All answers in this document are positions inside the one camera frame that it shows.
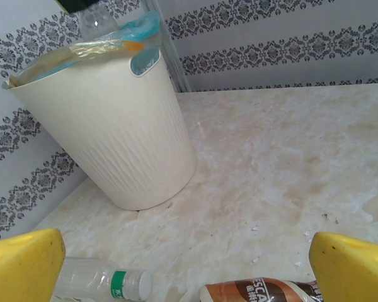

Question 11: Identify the brown coffee drink bottle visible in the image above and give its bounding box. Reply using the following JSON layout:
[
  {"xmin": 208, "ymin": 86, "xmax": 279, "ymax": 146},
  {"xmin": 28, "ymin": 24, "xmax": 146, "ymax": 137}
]
[{"xmin": 198, "ymin": 276, "xmax": 324, "ymax": 302}]

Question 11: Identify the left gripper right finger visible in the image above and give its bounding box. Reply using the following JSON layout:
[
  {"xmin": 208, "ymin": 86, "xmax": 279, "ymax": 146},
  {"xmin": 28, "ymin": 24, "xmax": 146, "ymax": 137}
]
[{"xmin": 308, "ymin": 232, "xmax": 378, "ymax": 302}]

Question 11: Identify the clear cola bottle red label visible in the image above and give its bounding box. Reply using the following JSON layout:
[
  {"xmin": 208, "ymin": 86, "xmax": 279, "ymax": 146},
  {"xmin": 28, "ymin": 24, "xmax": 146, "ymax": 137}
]
[{"xmin": 77, "ymin": 0, "xmax": 122, "ymax": 42}]

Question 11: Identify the right aluminium frame post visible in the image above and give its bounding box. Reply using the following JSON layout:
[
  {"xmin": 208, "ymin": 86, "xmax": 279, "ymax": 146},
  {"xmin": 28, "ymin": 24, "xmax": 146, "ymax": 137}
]
[{"xmin": 143, "ymin": 0, "xmax": 192, "ymax": 92}]

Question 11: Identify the cream ribbed plastic bin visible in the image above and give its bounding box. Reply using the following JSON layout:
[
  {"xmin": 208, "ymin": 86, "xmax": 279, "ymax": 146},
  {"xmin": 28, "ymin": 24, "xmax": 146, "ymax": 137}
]
[{"xmin": 8, "ymin": 47, "xmax": 198, "ymax": 211}]

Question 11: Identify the clear bottle green label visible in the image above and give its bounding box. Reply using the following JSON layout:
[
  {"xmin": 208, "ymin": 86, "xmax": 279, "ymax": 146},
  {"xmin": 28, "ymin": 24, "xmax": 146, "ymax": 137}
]
[{"xmin": 52, "ymin": 256, "xmax": 154, "ymax": 302}]

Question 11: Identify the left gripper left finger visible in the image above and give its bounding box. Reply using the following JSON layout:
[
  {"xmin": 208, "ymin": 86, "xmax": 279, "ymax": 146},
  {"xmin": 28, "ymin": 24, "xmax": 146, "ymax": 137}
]
[{"xmin": 0, "ymin": 228, "xmax": 66, "ymax": 302}]

